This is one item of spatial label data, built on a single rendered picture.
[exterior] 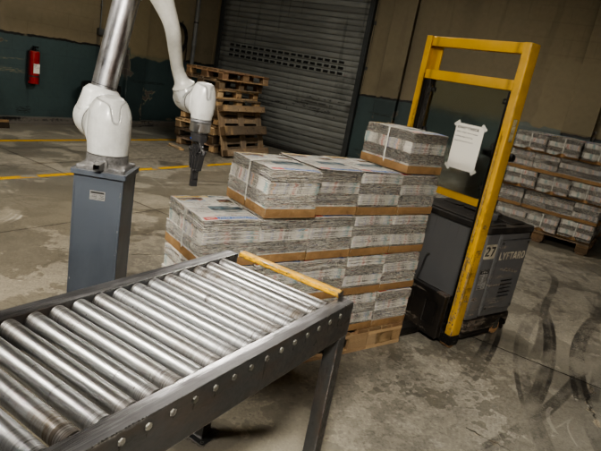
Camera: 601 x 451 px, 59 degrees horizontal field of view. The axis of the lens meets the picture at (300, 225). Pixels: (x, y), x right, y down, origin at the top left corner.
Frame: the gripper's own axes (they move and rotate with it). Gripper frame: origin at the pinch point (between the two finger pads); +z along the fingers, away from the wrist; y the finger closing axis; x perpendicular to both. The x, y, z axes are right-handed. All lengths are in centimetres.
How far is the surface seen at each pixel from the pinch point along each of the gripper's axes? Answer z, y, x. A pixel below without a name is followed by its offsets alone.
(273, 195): 1.9, -20.0, -29.7
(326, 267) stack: 40, -19, -71
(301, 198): 3, -21, -46
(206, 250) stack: 26.9, -18.7, -0.7
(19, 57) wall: -1, 699, -46
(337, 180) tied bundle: -5, -17, -68
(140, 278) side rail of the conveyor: 16, -65, 46
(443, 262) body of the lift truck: 50, -8, -183
